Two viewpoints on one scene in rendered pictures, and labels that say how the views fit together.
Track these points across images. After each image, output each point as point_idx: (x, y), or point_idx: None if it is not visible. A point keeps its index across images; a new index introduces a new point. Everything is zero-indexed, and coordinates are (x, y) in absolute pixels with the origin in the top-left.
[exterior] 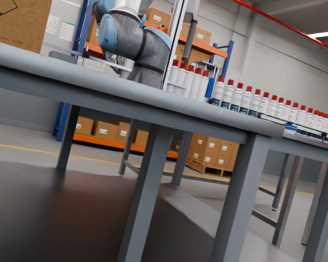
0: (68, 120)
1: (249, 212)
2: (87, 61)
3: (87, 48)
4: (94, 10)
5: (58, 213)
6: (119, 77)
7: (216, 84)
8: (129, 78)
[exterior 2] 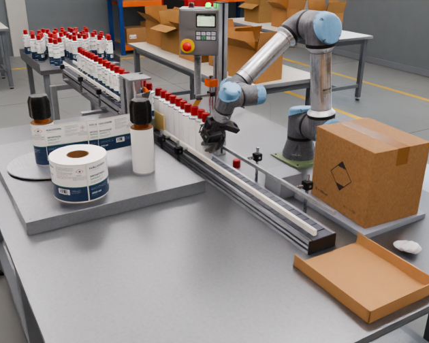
0: None
1: None
2: (105, 164)
3: (259, 150)
4: (235, 104)
5: None
6: (209, 154)
7: (152, 95)
8: (312, 151)
